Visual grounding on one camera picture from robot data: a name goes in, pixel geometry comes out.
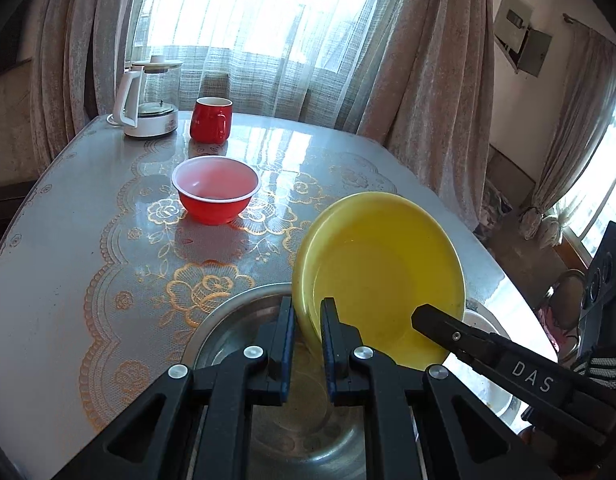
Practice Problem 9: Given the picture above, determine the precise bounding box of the red mug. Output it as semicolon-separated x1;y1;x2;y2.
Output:
189;96;234;144

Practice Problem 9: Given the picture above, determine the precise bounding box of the wall electrical box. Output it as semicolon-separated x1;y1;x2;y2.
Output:
494;0;554;78

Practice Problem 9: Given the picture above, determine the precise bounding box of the pink cloth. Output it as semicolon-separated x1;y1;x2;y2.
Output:
538;306;564;351

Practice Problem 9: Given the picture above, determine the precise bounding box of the beige patterned curtain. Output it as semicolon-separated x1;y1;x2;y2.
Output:
355;0;496;231
30;0;154;161
520;25;616;231

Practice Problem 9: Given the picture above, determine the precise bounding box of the dark round-back chair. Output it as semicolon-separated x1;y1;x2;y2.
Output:
538;268;589;361

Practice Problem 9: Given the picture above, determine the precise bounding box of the yellow plastic bowl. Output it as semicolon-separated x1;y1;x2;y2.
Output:
291;191;466;372

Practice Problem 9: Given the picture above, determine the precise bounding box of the person's right hand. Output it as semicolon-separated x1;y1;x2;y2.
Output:
577;344;616;392

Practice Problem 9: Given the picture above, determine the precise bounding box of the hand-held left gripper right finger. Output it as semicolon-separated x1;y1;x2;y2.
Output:
320;297;559;480

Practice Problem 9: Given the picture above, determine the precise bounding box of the white glass electric kettle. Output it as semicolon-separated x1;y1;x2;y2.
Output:
106;55;184;138

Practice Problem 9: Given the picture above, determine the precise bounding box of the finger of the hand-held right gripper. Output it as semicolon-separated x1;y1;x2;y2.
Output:
412;304;504;368

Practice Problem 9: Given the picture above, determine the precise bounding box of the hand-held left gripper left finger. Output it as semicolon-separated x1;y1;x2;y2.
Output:
53;296;296;480

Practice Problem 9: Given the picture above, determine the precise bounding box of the patterned sack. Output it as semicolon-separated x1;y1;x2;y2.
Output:
475;180;501;248

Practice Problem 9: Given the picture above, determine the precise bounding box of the red plastic bowl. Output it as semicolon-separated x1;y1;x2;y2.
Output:
171;156;262;226

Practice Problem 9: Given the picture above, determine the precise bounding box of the white sheer curtain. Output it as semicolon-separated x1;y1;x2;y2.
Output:
128;0;389;131

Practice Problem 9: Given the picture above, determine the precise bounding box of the small white deep plate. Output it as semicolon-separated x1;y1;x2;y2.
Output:
463;307;516;416

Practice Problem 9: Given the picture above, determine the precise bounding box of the stainless steel bowl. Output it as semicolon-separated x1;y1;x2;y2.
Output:
180;282;511;466

